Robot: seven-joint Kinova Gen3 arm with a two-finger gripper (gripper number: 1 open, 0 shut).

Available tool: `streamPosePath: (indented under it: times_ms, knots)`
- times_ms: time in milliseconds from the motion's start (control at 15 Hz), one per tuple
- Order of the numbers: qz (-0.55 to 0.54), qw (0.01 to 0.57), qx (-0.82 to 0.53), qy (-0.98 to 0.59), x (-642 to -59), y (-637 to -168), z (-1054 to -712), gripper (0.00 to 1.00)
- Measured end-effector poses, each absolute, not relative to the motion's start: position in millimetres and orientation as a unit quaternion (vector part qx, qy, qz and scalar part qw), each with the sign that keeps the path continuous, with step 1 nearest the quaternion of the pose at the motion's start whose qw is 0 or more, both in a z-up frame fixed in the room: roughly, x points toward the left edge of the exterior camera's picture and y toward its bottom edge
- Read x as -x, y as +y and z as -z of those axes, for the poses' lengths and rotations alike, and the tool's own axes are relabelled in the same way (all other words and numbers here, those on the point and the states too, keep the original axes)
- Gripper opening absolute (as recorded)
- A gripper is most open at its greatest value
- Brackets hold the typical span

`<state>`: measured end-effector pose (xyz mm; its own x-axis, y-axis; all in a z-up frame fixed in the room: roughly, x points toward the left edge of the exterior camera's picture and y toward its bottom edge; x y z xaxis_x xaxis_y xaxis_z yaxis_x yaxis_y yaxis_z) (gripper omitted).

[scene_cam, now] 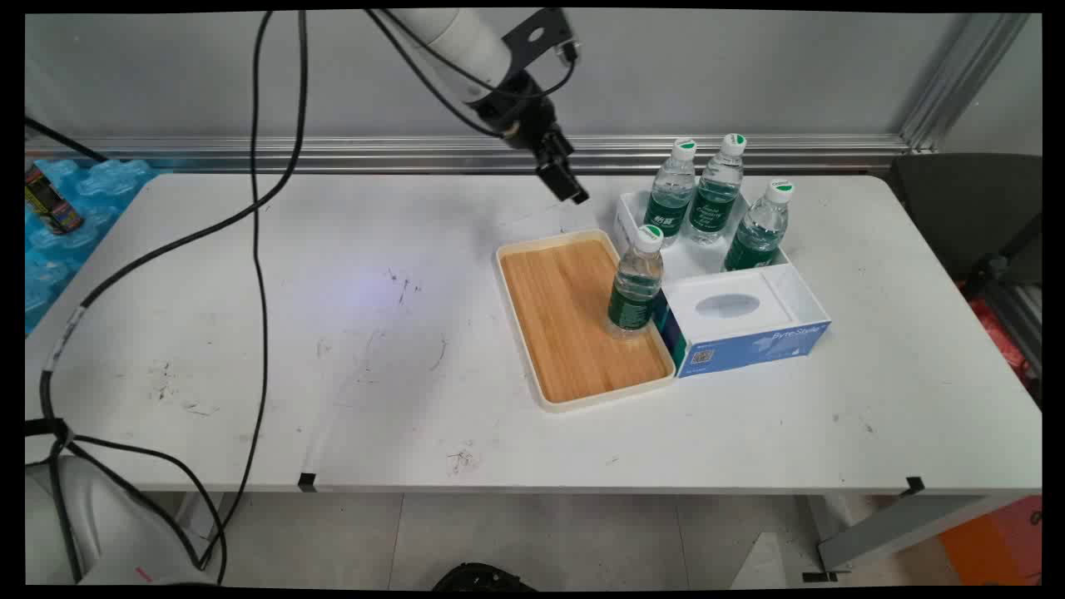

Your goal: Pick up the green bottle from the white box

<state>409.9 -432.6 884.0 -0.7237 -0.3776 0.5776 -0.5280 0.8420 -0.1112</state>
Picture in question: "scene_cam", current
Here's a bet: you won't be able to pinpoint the black cables on wrist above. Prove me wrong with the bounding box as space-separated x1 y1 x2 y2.
364 8 579 139

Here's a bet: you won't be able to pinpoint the red packaged item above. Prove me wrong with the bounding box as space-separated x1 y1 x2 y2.
965 295 1037 388

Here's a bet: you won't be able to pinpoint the blue white tissue box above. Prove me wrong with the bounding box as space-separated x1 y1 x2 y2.
654 263 832 380

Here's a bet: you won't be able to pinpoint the white table leg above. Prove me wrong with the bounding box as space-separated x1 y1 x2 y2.
803 494 1012 582

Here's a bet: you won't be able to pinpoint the thick black hanging cable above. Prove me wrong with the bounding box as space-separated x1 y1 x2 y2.
37 10 310 433

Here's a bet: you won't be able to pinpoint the horizontal aluminium frame rail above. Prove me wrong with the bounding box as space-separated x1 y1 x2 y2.
25 133 912 174

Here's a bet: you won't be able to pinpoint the green label water bottle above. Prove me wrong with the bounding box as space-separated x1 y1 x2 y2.
643 138 697 248
722 179 795 273
686 132 747 246
606 224 666 339

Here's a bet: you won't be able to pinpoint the wooden tray with cream rim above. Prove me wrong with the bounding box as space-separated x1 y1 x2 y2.
495 229 676 413

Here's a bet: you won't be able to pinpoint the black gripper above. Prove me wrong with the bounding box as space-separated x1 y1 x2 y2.
476 72 591 205

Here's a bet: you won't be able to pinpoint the black round floor object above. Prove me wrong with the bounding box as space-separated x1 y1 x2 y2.
433 562 537 592

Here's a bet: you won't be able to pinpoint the orange box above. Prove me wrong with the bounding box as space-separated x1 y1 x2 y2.
939 496 1043 586

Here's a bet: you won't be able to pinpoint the thin black hanging cable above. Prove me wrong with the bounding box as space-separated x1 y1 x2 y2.
200 10 275 583

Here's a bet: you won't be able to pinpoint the black cable behind table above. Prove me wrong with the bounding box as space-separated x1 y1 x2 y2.
25 116 109 163

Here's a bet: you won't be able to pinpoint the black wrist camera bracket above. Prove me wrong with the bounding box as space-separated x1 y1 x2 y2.
501 9 582 69

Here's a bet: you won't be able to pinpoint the blue shrink-wrapped bottle pack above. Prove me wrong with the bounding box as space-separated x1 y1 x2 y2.
25 158 159 335

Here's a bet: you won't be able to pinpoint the white open storage box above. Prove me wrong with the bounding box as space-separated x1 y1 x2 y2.
614 185 793 285

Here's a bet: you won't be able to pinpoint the black cables at arm base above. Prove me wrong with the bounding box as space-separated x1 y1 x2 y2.
25 416 230 583

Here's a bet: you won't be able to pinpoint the slanted aluminium frame post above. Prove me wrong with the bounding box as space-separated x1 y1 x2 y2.
899 12 1033 153

